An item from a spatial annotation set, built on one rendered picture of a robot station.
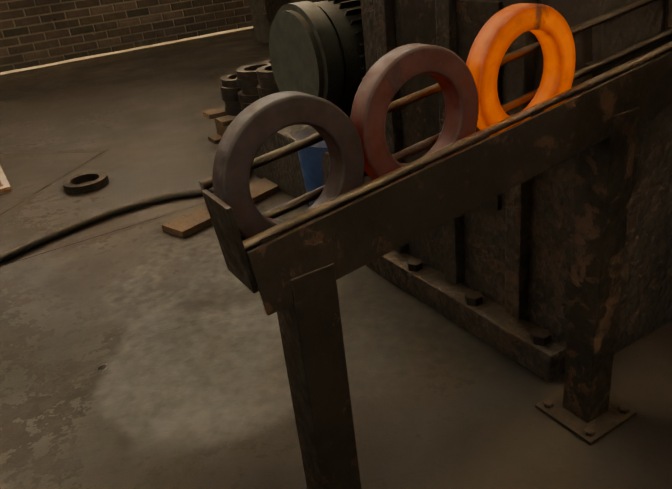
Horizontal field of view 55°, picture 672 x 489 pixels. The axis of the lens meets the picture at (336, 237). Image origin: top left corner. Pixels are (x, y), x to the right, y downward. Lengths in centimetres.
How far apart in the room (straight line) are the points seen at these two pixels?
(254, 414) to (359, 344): 31
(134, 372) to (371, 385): 56
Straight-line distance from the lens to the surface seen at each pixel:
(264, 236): 70
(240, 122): 69
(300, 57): 215
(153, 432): 142
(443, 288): 159
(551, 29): 94
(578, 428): 131
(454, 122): 86
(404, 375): 143
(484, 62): 86
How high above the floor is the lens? 88
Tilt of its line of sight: 26 degrees down
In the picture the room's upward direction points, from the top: 7 degrees counter-clockwise
